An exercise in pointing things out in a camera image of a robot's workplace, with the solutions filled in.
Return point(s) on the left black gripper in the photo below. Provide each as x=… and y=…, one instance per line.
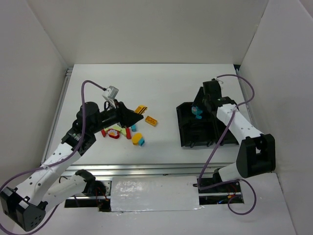
x=122, y=114

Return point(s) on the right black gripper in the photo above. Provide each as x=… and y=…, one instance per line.
x=200, y=97

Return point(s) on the light green lego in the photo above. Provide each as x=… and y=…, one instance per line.
x=109, y=128
x=120, y=129

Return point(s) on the orange lego plate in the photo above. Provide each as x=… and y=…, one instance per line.
x=151, y=121

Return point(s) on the red lego bar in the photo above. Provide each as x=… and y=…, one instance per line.
x=128, y=133
x=103, y=132

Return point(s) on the orange oval lego piece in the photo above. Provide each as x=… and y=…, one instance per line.
x=136, y=138

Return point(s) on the striped orange lego brick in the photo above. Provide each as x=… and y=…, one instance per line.
x=141, y=109

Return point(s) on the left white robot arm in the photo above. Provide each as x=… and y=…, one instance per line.
x=27, y=203

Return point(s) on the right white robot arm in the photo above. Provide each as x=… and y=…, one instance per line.
x=256, y=154

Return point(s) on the red flower lego piece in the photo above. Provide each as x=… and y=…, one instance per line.
x=113, y=134

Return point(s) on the black four-compartment tray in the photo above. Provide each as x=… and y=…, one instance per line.
x=199, y=132

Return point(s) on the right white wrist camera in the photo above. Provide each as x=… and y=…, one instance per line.
x=218, y=80

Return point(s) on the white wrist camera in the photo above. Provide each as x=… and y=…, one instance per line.
x=110, y=93
x=218, y=80

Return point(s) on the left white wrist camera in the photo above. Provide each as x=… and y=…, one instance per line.
x=110, y=93

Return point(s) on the aluminium front rail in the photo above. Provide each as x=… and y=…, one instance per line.
x=141, y=170

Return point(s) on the aluminium left rail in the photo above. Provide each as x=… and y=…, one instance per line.
x=57, y=114

